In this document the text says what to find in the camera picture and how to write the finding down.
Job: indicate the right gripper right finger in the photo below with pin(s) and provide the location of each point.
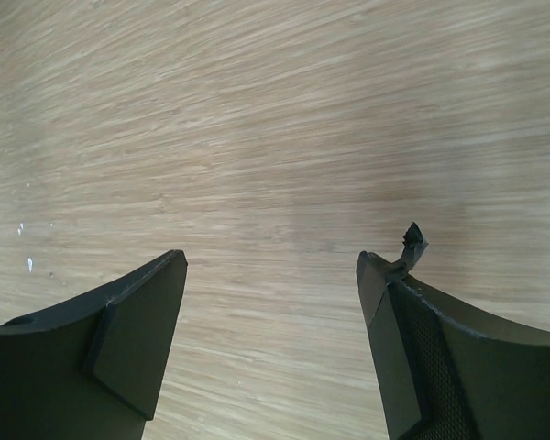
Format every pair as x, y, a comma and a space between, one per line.
445, 368

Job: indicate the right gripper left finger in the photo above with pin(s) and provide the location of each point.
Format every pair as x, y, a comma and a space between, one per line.
92, 367

